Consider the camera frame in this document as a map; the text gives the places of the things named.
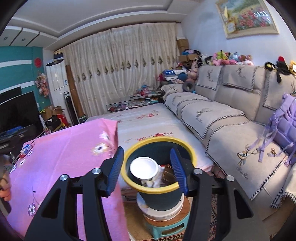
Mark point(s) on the white standing air conditioner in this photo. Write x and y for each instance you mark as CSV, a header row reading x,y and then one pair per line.
x,y
56,81

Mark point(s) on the beige sofa with covers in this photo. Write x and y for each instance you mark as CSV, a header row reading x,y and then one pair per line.
x,y
231,120

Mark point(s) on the round red wall decoration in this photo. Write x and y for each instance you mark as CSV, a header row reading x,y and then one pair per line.
x,y
38,62

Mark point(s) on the artificial flower wall decor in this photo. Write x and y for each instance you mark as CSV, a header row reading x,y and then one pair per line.
x,y
42,84

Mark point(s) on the purple ribbon bag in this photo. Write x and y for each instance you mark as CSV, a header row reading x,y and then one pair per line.
x,y
284,129

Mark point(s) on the blue cookie packet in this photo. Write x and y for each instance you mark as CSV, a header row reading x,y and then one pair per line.
x,y
27,149

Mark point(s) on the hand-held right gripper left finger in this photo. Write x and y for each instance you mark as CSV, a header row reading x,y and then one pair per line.
x,y
114,171

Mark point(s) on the red gift box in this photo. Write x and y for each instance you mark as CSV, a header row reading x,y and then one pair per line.
x,y
62,119

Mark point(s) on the low glass shelf with books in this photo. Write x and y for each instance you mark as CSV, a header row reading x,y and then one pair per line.
x,y
134,103

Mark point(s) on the dark screen behind television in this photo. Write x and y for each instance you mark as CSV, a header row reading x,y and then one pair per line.
x,y
10,91

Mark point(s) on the pink foam table cloth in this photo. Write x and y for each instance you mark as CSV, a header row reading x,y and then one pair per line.
x,y
69,150

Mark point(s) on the stack of cardboard boxes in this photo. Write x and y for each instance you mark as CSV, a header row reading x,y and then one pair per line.
x,y
183,46

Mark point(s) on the framed flower painting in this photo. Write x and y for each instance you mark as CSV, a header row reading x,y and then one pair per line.
x,y
247,16

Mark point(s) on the black and yellow plush toys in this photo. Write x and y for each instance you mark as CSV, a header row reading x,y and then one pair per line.
x,y
281,67

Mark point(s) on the green plastic stool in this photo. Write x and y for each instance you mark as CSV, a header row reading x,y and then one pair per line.
x,y
166,229

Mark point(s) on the person's left hand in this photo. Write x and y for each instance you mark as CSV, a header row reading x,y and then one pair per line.
x,y
4,193

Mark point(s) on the black tower fan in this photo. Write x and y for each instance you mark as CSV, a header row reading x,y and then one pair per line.
x,y
69,109

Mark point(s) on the brown rolled mat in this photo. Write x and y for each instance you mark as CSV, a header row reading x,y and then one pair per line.
x,y
74,88

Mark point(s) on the open cardboard box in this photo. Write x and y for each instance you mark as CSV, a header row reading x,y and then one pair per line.
x,y
52,111

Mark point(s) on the dark green yellow-rimmed trash bin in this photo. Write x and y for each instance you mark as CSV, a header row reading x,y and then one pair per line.
x,y
159,201

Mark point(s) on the white bucket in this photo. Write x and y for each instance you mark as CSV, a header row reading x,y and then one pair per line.
x,y
161,214

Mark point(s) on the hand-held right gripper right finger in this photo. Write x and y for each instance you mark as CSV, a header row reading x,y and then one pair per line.
x,y
178,169

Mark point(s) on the large black television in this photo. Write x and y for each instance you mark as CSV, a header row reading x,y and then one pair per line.
x,y
18,113

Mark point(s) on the row of plush toys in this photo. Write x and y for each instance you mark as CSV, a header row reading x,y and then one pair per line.
x,y
226,58

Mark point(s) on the white floral cloth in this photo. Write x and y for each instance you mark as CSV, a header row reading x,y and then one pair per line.
x,y
143,122

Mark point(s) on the flat stacked boxes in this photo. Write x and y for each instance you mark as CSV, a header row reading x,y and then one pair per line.
x,y
57,55

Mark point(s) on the grey neck pillow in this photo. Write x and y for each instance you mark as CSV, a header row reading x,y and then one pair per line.
x,y
188,87

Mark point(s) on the beige embroidered curtain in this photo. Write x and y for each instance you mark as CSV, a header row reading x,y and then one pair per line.
x,y
120,64

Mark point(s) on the white paper cup peach print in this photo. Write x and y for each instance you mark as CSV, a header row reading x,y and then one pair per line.
x,y
143,169

